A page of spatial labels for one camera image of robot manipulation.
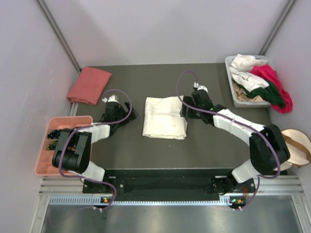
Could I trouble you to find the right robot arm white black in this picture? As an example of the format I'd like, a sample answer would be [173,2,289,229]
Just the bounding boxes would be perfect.
[180,89,290,192]

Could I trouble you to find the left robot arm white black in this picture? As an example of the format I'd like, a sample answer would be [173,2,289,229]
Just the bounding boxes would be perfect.
[52,100,138,193]

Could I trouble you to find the folded salmon pink t shirt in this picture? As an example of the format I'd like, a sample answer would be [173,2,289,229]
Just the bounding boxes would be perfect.
[67,67,112,105]

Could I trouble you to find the grey plastic laundry basket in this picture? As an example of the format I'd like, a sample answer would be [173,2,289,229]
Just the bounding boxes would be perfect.
[225,55,271,108]

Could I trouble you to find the tan garment in basket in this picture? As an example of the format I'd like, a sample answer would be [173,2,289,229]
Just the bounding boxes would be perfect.
[232,81,264,102]

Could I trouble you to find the cream t shirt in basket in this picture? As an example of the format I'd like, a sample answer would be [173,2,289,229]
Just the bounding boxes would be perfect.
[230,54,268,72]

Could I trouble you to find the white and green t shirt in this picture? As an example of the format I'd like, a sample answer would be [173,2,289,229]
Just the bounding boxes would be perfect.
[229,67,285,108]

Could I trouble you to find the rolled dark patterned sock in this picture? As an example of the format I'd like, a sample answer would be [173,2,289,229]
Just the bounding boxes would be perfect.
[47,130,62,139]
[48,141,58,150]

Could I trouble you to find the magenta pink t shirt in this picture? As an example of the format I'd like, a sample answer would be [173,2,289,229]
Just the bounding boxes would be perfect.
[251,65,294,114]

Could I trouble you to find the pink compartment organizer tray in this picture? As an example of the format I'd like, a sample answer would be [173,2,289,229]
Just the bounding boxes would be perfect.
[35,116,93,177]

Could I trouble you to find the beige canvas round bag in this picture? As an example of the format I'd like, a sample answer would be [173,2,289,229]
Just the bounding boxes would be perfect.
[280,129,311,171]

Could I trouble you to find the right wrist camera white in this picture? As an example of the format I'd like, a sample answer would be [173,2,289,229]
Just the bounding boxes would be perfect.
[193,82,208,92]

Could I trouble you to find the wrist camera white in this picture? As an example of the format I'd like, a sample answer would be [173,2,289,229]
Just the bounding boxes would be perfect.
[193,82,208,92]
[102,95,119,103]

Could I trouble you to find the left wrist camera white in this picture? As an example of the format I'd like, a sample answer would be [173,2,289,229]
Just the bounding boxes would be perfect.
[102,95,119,103]

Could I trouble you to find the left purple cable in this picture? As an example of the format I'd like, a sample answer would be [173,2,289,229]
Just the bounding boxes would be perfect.
[58,89,133,209]

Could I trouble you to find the purple cable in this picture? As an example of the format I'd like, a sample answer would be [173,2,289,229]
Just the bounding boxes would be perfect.
[58,89,133,209]
[176,70,282,211]

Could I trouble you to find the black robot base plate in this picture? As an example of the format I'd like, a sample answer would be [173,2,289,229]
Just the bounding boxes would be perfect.
[82,168,253,201]

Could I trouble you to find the grey slotted cable duct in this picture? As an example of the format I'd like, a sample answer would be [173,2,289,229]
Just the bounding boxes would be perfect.
[48,193,253,206]

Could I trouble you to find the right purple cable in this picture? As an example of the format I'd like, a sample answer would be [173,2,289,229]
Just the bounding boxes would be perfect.
[176,70,282,211]

